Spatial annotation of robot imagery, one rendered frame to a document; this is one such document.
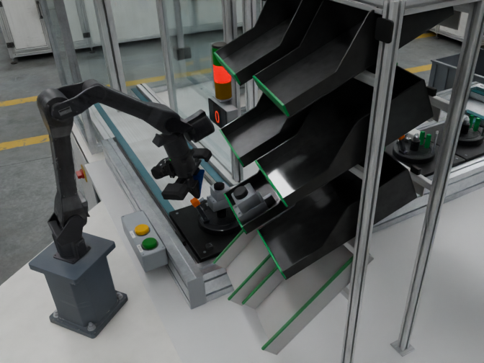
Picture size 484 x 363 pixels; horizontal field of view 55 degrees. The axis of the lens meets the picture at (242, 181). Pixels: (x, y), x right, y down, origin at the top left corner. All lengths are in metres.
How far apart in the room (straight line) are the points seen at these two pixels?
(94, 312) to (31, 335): 0.18
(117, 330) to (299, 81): 0.80
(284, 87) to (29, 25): 5.83
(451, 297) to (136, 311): 0.83
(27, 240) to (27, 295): 1.72
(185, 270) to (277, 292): 0.29
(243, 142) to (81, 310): 0.59
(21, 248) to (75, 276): 1.99
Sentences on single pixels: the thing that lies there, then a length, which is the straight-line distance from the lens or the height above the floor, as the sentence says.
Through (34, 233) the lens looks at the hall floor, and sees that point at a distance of 3.20.
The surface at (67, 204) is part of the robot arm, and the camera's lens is 1.10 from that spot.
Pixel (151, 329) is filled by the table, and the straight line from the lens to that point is 1.25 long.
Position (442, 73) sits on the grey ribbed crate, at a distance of 3.09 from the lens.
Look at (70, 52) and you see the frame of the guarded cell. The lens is 1.90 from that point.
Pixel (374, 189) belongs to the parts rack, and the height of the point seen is 1.37.
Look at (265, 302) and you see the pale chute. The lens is 1.07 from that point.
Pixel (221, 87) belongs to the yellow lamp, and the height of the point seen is 1.30.
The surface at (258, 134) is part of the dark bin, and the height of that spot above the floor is 1.37.
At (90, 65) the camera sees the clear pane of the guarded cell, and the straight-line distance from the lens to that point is 2.46.
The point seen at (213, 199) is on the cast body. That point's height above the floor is 1.06.
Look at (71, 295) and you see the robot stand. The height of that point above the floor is 0.99.
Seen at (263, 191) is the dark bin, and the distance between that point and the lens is 1.03.
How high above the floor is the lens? 1.80
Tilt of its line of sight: 33 degrees down
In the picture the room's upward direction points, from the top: 3 degrees counter-clockwise
